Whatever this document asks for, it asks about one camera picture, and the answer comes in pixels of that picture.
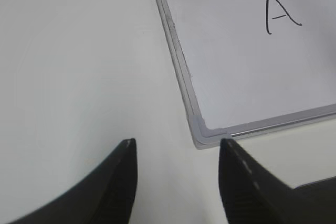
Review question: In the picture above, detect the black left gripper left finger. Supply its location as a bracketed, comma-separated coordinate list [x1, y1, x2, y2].
[13, 138, 137, 223]

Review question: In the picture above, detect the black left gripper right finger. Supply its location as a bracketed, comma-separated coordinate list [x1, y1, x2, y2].
[218, 138, 335, 223]

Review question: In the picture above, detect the white whiteboard with grey frame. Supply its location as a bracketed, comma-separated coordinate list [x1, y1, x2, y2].
[156, 0, 335, 149]

